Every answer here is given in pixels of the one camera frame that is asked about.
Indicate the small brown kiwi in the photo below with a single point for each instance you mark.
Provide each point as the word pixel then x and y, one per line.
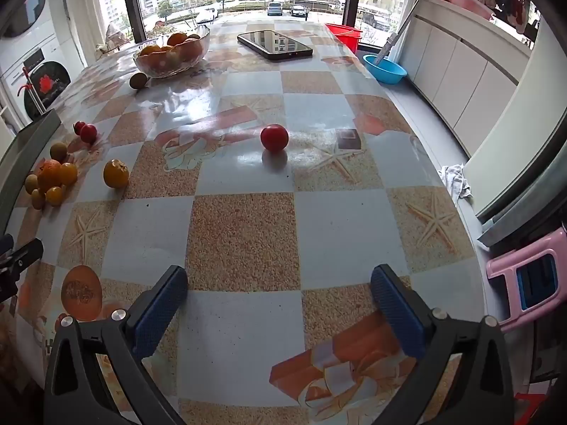
pixel 31 183
pixel 37 199

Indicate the red plastic bucket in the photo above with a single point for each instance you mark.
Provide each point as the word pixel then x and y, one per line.
pixel 345 35

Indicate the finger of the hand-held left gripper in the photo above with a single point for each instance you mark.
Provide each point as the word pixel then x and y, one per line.
pixel 24 253
pixel 4 243

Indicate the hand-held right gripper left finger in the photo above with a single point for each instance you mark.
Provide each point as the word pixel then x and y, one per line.
pixel 161 310

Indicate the large orange mandarin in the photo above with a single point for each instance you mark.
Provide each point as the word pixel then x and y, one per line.
pixel 49 176

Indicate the grey rectangular tray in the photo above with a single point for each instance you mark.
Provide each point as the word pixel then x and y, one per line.
pixel 35 135

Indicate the white crumpled cloth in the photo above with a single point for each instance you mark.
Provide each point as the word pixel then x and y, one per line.
pixel 456 181

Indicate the large red tomato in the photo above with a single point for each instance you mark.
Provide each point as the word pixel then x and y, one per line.
pixel 274 137

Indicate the blue plastic basin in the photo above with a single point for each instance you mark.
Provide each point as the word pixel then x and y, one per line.
pixel 390 75

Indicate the white dryer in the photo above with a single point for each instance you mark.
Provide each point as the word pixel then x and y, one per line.
pixel 22 9

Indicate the red plastic basin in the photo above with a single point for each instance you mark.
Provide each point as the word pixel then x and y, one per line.
pixel 465 0

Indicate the smooth orange fruit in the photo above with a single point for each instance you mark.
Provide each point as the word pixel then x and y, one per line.
pixel 116 173

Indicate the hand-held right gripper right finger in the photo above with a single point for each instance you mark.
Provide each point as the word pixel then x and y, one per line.
pixel 398 314

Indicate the grey van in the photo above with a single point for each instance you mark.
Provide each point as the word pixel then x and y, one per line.
pixel 274 9

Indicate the black smartphone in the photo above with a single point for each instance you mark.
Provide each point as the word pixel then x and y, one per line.
pixel 274 44

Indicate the white car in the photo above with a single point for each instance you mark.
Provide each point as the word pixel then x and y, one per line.
pixel 207 14

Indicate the white cabinet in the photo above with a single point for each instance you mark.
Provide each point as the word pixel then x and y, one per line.
pixel 465 75

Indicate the clear glass bowl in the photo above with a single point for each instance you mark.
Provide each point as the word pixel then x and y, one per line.
pixel 159 71

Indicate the pile of oranges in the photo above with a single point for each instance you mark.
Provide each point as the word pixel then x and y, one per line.
pixel 177 51

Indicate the small red cherry tomato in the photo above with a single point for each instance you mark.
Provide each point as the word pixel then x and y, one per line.
pixel 79 127
pixel 89 133

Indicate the dark car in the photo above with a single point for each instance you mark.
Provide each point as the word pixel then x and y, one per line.
pixel 298 10

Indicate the red broom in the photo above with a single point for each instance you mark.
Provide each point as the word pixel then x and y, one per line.
pixel 29 86

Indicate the hanging laundry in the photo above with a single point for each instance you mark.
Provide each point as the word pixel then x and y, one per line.
pixel 514 4

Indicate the pink plastic stool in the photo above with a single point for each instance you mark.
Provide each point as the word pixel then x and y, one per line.
pixel 500 270

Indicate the white washing machine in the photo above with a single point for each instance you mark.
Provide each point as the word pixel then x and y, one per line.
pixel 46 84

